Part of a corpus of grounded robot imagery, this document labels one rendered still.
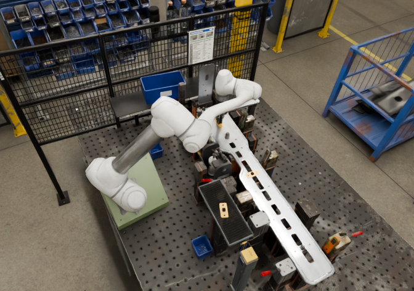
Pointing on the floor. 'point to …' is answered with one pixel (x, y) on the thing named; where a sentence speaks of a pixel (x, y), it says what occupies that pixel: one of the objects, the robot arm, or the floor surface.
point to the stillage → (376, 102)
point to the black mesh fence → (63, 197)
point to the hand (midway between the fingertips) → (219, 119)
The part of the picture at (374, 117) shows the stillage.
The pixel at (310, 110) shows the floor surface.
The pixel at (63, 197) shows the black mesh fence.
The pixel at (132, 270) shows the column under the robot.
